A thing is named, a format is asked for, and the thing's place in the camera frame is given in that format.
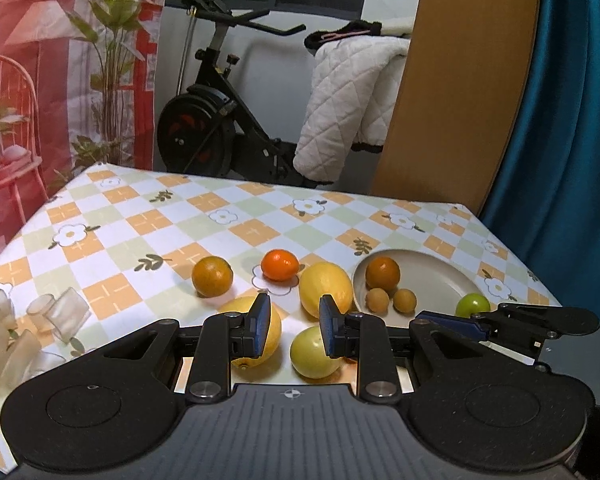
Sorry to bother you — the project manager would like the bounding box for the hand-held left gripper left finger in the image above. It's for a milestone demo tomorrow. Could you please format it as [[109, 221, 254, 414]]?
[[95, 292, 272, 403]]

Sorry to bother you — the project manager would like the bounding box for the yellow lemon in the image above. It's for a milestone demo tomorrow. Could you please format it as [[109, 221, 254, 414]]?
[[220, 296, 283, 371], [299, 261, 355, 320]]

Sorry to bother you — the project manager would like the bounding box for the small green fruit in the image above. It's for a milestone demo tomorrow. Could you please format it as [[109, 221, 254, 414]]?
[[455, 294, 492, 318]]

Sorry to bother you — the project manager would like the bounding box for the bright orange tangerine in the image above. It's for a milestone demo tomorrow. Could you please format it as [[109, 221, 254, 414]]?
[[261, 250, 299, 282]]

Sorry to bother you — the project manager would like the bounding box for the dark orange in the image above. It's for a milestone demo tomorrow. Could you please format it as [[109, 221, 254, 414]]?
[[191, 256, 234, 297], [365, 256, 402, 292]]

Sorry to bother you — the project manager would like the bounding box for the white quilted blanket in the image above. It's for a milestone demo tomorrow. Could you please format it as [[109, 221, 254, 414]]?
[[293, 35, 412, 183]]

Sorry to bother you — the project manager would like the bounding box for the round wooden board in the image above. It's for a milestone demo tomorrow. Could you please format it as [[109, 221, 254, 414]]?
[[370, 0, 543, 211]]

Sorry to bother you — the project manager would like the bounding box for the black exercise bike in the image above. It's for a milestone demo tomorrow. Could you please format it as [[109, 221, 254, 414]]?
[[156, 0, 331, 188]]

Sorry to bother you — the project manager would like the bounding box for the teal curtain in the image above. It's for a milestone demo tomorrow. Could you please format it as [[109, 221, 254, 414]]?
[[480, 0, 600, 311]]

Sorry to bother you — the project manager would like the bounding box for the pile of clear plastic pieces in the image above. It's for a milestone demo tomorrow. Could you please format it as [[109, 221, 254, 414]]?
[[0, 287, 91, 396]]

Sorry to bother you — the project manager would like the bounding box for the yellow-green apple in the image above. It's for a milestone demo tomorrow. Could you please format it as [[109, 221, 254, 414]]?
[[290, 326, 342, 380]]

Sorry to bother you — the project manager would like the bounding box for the black fuzzy garment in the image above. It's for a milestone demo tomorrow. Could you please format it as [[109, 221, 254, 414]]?
[[304, 20, 383, 51]]

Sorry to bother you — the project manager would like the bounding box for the checkered floral tablecloth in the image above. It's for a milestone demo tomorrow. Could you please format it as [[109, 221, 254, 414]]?
[[0, 162, 563, 476]]

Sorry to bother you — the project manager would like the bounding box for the white fluffy cloth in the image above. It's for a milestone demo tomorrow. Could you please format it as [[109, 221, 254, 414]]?
[[382, 16, 415, 38]]

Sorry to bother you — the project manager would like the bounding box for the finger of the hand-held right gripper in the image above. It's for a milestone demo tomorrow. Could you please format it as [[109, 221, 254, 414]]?
[[415, 302, 600, 366]]

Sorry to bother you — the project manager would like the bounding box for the beige plate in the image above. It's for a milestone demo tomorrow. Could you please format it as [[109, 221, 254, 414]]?
[[352, 249, 486, 328]]

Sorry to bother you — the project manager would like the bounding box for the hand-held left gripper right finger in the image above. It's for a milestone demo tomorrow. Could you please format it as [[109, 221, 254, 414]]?
[[319, 295, 486, 404]]

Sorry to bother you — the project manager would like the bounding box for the red printed backdrop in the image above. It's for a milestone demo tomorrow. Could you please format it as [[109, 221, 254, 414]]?
[[0, 0, 173, 273]]

